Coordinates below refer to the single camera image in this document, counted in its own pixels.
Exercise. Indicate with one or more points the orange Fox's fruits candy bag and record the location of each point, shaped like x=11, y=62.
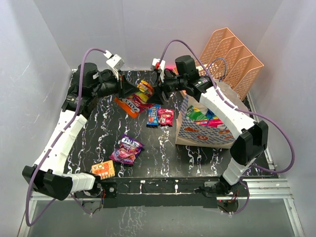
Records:
x=136, y=103

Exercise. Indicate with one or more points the purple Fox's berries candy bag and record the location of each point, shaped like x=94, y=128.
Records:
x=128, y=150

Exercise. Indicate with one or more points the green Fox's candy bag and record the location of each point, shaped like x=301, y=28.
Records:
x=195, y=114

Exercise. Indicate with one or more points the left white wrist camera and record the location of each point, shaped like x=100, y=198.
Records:
x=114, y=61

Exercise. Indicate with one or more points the blue snack bag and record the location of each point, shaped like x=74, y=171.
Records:
x=210, y=115

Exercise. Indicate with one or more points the black front mounting rail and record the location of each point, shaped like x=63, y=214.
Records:
x=156, y=192

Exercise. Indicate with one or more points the peach plastic desk organizer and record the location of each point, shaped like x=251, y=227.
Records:
x=227, y=58

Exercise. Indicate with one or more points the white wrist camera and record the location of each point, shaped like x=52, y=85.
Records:
x=114, y=61
x=158, y=66

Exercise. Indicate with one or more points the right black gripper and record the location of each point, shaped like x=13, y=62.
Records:
x=156, y=97

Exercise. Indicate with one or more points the magenta snack bag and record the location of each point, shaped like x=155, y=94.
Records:
x=217, y=123

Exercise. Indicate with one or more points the blue M&M's packet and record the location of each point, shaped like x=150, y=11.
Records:
x=153, y=116

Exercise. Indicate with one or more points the pink marker pen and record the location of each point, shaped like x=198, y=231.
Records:
x=170, y=67

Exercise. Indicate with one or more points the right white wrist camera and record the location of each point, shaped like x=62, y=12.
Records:
x=158, y=66

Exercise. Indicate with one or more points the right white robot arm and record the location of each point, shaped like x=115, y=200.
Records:
x=250, y=137

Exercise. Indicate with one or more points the blue checkered paper bag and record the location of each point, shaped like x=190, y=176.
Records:
x=197, y=125

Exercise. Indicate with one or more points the small orange snack pack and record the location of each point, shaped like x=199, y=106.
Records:
x=104, y=170

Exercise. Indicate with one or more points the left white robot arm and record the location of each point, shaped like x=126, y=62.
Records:
x=88, y=86

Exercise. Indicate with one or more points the small red candy packet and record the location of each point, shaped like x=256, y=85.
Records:
x=165, y=117

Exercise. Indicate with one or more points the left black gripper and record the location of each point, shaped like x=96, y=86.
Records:
x=128, y=89

